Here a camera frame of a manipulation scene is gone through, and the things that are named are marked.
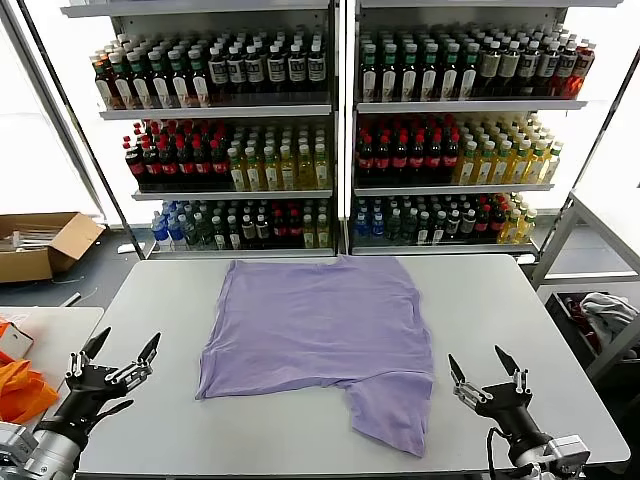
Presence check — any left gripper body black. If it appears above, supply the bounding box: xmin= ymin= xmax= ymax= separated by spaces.
xmin=47 ymin=366 xmax=135 ymax=439

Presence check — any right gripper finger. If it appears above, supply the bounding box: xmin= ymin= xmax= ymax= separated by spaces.
xmin=494 ymin=344 xmax=532 ymax=397
xmin=447 ymin=353 xmax=492 ymax=407

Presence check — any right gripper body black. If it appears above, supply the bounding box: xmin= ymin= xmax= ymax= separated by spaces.
xmin=473 ymin=381 xmax=552 ymax=452

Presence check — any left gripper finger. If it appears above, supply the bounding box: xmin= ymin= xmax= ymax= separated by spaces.
xmin=66 ymin=326 xmax=112 ymax=381
xmin=103 ymin=331 xmax=162 ymax=390

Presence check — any purple t-shirt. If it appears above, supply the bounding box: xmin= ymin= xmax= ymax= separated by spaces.
xmin=193 ymin=253 xmax=435 ymax=459

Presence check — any black storage crate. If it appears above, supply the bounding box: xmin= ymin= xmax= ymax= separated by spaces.
xmin=544 ymin=290 xmax=640 ymax=369

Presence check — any orange cloth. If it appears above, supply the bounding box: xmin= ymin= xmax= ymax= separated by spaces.
xmin=0 ymin=349 xmax=60 ymax=431

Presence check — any white orange small box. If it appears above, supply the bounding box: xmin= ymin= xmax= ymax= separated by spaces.
xmin=0 ymin=319 xmax=35 ymax=362

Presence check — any red garment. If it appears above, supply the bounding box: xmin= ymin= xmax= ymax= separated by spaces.
xmin=562 ymin=294 xmax=596 ymax=351

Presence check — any open cardboard box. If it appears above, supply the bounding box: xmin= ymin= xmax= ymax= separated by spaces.
xmin=0 ymin=212 xmax=106 ymax=285

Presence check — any white grey garment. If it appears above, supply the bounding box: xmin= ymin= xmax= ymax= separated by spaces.
xmin=578 ymin=292 xmax=640 ymax=346

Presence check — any white sticks bundle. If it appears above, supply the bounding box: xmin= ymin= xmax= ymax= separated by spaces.
xmin=0 ymin=228 xmax=56 ymax=251

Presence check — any blue water bottle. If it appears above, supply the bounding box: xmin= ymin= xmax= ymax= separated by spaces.
xmin=352 ymin=209 xmax=371 ymax=245
xmin=151 ymin=213 xmax=170 ymax=251
xmin=369 ymin=209 xmax=387 ymax=245
xmin=167 ymin=212 xmax=184 ymax=250

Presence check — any green tinted water bottle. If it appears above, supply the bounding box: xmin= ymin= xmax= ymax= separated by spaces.
xmin=197 ymin=212 xmax=215 ymax=247
xmin=386 ymin=207 xmax=403 ymax=244
xmin=183 ymin=212 xmax=201 ymax=247
xmin=402 ymin=205 xmax=419 ymax=244

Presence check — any red cap cola bottle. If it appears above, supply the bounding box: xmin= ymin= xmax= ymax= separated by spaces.
xmin=441 ymin=131 xmax=460 ymax=174
xmin=271 ymin=208 xmax=289 ymax=249
xmin=374 ymin=134 xmax=393 ymax=175
xmin=193 ymin=140 xmax=213 ymax=187
xmin=425 ymin=132 xmax=444 ymax=175
xmin=489 ymin=202 xmax=507 ymax=240
xmin=209 ymin=139 xmax=230 ymax=187
xmin=141 ymin=140 xmax=162 ymax=187
xmin=176 ymin=140 xmax=196 ymax=187
xmin=356 ymin=134 xmax=376 ymax=175
xmin=158 ymin=140 xmax=179 ymax=187
xmin=408 ymin=132 xmax=427 ymax=175
xmin=124 ymin=142 xmax=146 ymax=187
xmin=287 ymin=208 xmax=304 ymax=249
xmin=391 ymin=133 xmax=410 ymax=175
xmin=474 ymin=202 xmax=491 ymax=241

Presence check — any green cap tea bottle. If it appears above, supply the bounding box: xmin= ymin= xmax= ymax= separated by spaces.
xmin=379 ymin=43 xmax=400 ymax=100
xmin=186 ymin=46 xmax=211 ymax=108
xmin=359 ymin=43 xmax=380 ymax=100
xmin=146 ymin=48 xmax=173 ymax=109
xmin=399 ymin=43 xmax=420 ymax=100
xmin=167 ymin=47 xmax=192 ymax=108
xmin=460 ymin=42 xmax=480 ymax=99
xmin=440 ymin=42 xmax=461 ymax=99
xmin=126 ymin=49 xmax=154 ymax=109
xmin=420 ymin=42 xmax=441 ymax=100
xmin=108 ymin=50 xmax=134 ymax=110

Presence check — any reddish tea bottle white label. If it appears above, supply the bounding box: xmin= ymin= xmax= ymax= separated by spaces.
xmin=92 ymin=52 xmax=115 ymax=110

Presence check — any grey metal shelf unit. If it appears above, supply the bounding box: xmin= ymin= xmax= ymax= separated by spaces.
xmin=352 ymin=0 xmax=591 ymax=257
xmin=59 ymin=0 xmax=337 ymax=261

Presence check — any dark drink bottle beige label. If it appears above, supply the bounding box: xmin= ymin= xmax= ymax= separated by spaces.
xmin=498 ymin=40 xmax=522 ymax=98
xmin=478 ymin=40 xmax=503 ymax=98

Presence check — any dark drink bottle grey label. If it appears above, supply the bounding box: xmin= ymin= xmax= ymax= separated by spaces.
xmin=517 ymin=39 xmax=541 ymax=97
xmin=553 ymin=40 xmax=577 ymax=97
xmin=207 ymin=44 xmax=229 ymax=96
xmin=286 ymin=42 xmax=307 ymax=95
xmin=226 ymin=43 xmax=247 ymax=96
xmin=244 ymin=43 xmax=265 ymax=96
xmin=306 ymin=42 xmax=327 ymax=95
xmin=265 ymin=43 xmax=286 ymax=96
xmin=536 ymin=39 xmax=560 ymax=97

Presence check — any red drink bottle white cap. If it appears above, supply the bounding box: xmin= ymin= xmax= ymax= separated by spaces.
xmin=569 ymin=42 xmax=596 ymax=97

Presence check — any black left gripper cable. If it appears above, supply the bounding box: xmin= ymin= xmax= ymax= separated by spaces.
xmin=92 ymin=398 xmax=135 ymax=424

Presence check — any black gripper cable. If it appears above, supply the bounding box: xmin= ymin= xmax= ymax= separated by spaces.
xmin=485 ymin=427 xmax=504 ymax=479
xmin=92 ymin=398 xmax=135 ymax=424

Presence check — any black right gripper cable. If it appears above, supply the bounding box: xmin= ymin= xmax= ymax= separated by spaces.
xmin=485 ymin=427 xmax=504 ymax=479

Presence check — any grey metal frame table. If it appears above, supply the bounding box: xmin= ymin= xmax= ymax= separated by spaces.
xmin=529 ymin=189 xmax=640 ymax=381

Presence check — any thin dark metal post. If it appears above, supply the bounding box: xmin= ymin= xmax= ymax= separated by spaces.
xmin=17 ymin=0 xmax=149 ymax=261
xmin=567 ymin=52 xmax=640 ymax=201

